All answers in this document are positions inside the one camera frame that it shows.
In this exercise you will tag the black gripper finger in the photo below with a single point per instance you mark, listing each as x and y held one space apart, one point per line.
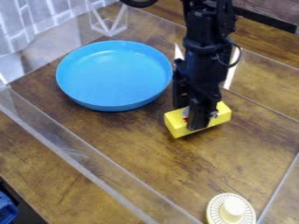
202 112
180 89

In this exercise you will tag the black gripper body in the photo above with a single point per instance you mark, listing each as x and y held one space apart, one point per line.
205 68

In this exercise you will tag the yellow butter brick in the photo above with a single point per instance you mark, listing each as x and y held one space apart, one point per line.
176 119

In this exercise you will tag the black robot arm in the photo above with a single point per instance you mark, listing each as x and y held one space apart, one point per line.
210 22

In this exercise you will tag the blue round tray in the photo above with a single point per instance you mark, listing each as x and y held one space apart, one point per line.
114 75

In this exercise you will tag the clear acrylic barrier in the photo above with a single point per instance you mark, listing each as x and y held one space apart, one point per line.
127 189

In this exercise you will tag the cream round lid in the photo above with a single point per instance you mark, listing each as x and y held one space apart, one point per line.
230 209

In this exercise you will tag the blue object at corner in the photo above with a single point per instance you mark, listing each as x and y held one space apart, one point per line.
8 210

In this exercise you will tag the clear acrylic corner bracket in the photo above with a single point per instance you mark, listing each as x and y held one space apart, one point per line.
107 16

